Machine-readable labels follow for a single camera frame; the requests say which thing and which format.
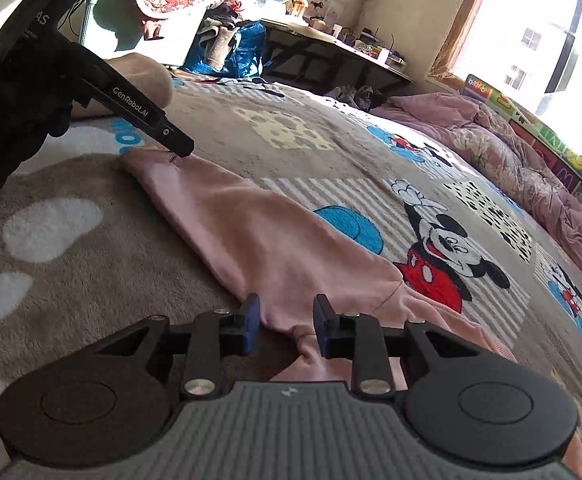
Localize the pink child sweatshirt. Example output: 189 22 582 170
118 147 582 480

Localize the left black gloved hand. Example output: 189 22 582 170
0 48 75 190

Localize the beige rolled garment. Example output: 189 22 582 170
70 53 174 120

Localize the Mickey Mouse fleece blanket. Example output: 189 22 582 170
0 81 582 474

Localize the blue plastic bag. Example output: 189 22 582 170
181 18 266 78

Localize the crumpled purple quilt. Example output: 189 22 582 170
371 92 582 271

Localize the black side desk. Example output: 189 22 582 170
261 20 411 96

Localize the colourful alphabet headboard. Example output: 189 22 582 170
462 74 582 204

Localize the window with wooden frame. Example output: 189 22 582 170
429 0 582 156

